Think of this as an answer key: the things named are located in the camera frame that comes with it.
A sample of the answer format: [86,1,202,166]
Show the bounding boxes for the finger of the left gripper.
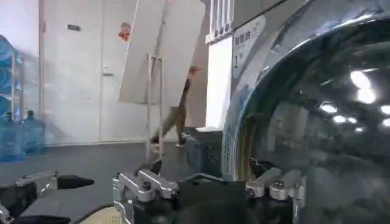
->
[15,172,96,197]
[0,203,71,224]

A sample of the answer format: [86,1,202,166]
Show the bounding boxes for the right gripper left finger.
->
[112,159,180,224]

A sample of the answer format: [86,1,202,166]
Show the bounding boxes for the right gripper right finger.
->
[245,158,306,211]

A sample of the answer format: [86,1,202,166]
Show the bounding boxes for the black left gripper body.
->
[0,181,38,219]

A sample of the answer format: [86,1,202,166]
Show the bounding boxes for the pale laundry basket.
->
[73,204,124,224]

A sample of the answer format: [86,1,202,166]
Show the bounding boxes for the blue water jug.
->
[0,111,24,162]
[20,110,47,156]

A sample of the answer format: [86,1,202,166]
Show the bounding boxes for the dark grey bin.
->
[182,125,224,178]

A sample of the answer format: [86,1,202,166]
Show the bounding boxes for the round glass dryer door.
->
[221,12,390,224]

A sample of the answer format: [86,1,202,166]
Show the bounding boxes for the person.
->
[151,65,202,149]

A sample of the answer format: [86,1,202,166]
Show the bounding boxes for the white metal stand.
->
[145,54,166,163]

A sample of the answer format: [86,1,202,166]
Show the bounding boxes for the white door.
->
[41,0,144,144]

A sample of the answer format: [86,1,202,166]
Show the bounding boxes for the rack of blue water jugs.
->
[0,34,26,120]

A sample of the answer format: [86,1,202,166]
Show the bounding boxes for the white leaning board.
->
[117,0,207,107]

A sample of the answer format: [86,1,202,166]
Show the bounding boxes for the grey dryer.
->
[205,0,390,224]

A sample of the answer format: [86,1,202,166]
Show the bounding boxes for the red door sticker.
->
[118,21,133,43]

